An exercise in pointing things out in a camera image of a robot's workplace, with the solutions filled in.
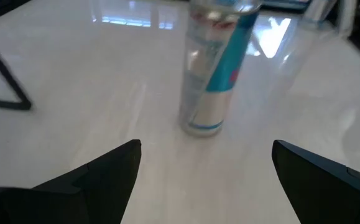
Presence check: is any wooden shelf with black frame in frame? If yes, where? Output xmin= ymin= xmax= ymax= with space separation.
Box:
xmin=0 ymin=29 xmax=33 ymax=111

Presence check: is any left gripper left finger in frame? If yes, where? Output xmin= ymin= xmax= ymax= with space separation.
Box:
xmin=0 ymin=139 xmax=142 ymax=224

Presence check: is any slim blue silver energy can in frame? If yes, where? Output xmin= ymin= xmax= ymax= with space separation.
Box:
xmin=178 ymin=0 xmax=263 ymax=138

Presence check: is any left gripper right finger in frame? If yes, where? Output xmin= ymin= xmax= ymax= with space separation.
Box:
xmin=272 ymin=139 xmax=360 ymax=224

